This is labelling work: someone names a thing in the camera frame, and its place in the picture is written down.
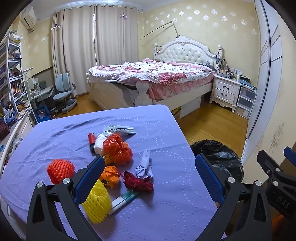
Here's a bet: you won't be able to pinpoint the red small bottle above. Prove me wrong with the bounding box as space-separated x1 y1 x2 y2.
88 133 96 154

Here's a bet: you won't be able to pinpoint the white bed with headboard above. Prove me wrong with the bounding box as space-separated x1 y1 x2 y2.
86 36 218 110

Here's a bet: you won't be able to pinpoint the white nightstand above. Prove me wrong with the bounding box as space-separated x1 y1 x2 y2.
209 75 241 113

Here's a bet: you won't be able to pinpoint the beige curtains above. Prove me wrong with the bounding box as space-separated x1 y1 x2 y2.
51 4 138 95

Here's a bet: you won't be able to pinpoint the black-lined trash bin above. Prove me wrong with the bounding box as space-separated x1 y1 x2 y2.
190 140 244 182

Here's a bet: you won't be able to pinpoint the floral pink quilt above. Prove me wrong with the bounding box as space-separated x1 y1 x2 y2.
88 58 215 101

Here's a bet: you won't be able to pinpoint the white bookshelf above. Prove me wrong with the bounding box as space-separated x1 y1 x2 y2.
1 30 31 118

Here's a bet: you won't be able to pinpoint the light blue desk chair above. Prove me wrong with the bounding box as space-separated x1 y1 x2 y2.
51 71 77 114

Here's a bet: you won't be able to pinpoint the purple tablecloth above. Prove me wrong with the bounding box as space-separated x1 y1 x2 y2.
1 105 217 240

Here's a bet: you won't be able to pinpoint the wall air conditioner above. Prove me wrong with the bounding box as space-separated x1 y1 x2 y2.
21 6 37 30

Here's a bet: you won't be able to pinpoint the red mesh ribbon bundle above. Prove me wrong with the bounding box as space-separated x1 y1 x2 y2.
121 171 154 193

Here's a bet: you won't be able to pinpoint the red-orange plastic bag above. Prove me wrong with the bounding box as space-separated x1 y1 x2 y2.
103 134 133 166

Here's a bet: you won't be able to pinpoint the sliding wardrobe door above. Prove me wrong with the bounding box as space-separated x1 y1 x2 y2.
241 1 287 167

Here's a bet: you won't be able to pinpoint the white tissue wad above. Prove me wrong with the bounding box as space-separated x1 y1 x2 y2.
94 133 107 157

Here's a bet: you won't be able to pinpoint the white paper wrapper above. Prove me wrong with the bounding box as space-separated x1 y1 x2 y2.
135 150 153 179

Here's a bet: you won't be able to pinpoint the orange snack wrapper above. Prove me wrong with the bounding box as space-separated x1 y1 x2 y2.
99 166 121 189

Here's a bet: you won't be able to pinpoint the study desk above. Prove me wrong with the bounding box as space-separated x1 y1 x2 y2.
24 78 54 123

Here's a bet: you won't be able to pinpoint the grey-white foil pouch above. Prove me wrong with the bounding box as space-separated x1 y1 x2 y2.
103 125 136 137

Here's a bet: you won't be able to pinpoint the white storage box under bed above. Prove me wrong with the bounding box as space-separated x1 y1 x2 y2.
180 96 202 118

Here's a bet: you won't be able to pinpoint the orange foam fruit net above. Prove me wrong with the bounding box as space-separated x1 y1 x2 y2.
47 159 75 185

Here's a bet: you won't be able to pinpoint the yellow foam fruit net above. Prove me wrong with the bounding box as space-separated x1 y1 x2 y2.
82 179 111 224

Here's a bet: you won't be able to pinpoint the plastic drawer unit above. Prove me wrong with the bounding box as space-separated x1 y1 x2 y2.
235 85 256 120

